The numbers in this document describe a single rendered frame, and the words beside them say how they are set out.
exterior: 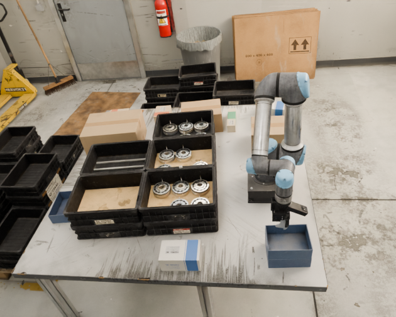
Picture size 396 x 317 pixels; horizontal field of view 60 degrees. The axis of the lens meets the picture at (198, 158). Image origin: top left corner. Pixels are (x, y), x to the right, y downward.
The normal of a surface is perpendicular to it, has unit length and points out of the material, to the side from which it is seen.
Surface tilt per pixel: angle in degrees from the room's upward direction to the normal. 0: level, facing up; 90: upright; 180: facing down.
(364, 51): 90
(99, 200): 0
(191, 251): 0
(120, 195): 0
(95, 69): 90
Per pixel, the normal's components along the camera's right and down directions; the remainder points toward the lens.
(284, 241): -0.11, -0.77
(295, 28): -0.14, 0.51
